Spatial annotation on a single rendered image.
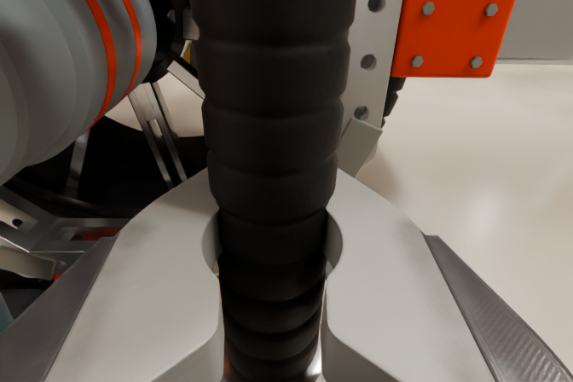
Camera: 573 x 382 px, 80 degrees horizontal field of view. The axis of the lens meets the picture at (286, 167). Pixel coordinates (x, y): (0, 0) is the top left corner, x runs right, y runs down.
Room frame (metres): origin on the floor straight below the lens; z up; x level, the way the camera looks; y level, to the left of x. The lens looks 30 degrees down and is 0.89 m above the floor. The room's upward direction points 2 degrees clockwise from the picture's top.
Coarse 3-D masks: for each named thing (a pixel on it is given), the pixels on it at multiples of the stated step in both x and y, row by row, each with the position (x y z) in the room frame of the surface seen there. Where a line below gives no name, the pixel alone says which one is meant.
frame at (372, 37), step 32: (384, 0) 0.30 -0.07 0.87; (352, 32) 0.29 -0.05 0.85; (384, 32) 0.29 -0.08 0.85; (352, 64) 0.29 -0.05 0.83; (384, 64) 0.29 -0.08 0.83; (352, 96) 0.29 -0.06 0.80; (384, 96) 0.29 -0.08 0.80; (352, 128) 0.29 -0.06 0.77; (352, 160) 0.29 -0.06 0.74; (0, 192) 0.32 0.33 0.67; (0, 224) 0.29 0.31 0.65; (32, 224) 0.32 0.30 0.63; (64, 224) 0.32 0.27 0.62; (96, 224) 0.33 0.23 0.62; (0, 256) 0.27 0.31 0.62; (32, 256) 0.27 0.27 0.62; (64, 256) 0.28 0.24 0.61
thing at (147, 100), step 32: (160, 0) 0.43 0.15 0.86; (160, 32) 0.43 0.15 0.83; (192, 32) 0.39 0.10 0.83; (160, 64) 0.39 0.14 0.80; (128, 96) 0.39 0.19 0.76; (160, 96) 0.40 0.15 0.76; (96, 128) 0.40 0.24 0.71; (128, 128) 0.58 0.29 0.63; (160, 128) 0.39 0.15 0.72; (64, 160) 0.43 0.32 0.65; (96, 160) 0.46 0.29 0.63; (128, 160) 0.48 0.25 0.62; (160, 160) 0.39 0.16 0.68; (192, 160) 0.50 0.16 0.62; (32, 192) 0.36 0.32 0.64; (64, 192) 0.37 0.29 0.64; (96, 192) 0.39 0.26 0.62; (128, 192) 0.40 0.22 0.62; (160, 192) 0.41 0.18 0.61
